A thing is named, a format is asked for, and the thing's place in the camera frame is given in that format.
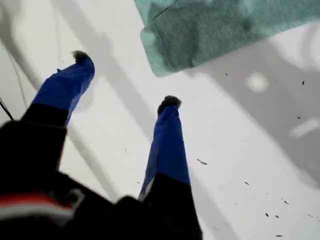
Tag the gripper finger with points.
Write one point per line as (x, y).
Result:
(167, 150)
(67, 85)

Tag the pale green T-shirt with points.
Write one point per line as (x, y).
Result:
(212, 32)

